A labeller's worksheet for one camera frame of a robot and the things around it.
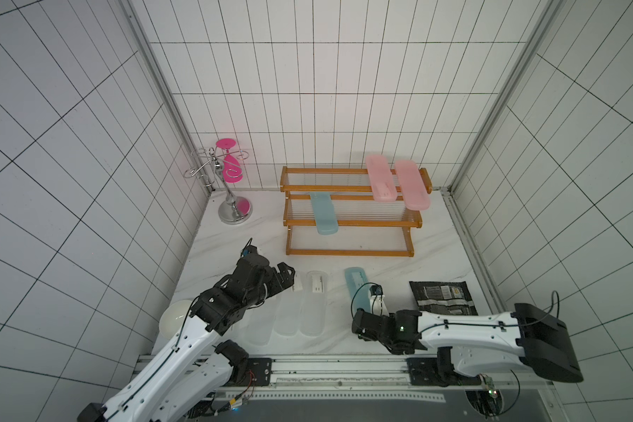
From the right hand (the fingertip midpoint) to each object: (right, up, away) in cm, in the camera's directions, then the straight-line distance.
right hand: (359, 328), depth 80 cm
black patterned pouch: (+31, +8, +6) cm, 32 cm away
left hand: (-24, +16, -6) cm, 29 cm away
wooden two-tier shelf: (-23, +49, +42) cm, 69 cm away
